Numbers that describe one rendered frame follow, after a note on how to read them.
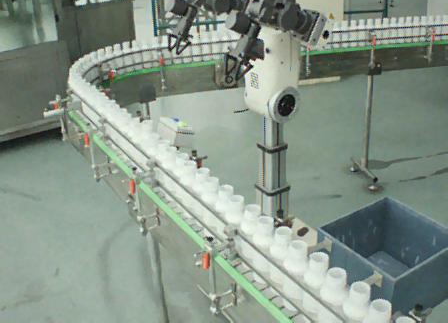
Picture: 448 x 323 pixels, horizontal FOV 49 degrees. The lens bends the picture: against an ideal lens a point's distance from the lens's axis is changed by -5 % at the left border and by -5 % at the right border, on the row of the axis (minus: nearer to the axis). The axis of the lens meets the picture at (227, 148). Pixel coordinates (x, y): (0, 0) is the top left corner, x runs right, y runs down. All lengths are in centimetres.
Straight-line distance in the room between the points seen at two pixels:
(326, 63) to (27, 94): 257
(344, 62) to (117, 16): 399
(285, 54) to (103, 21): 482
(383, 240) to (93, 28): 540
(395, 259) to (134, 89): 181
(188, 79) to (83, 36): 371
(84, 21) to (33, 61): 217
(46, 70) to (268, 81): 285
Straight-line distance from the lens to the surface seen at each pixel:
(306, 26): 191
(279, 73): 208
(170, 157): 153
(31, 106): 466
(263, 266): 121
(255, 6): 181
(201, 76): 309
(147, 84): 303
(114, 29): 678
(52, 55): 460
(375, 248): 182
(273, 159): 228
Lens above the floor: 180
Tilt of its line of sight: 25 degrees down
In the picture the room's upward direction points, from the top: 3 degrees counter-clockwise
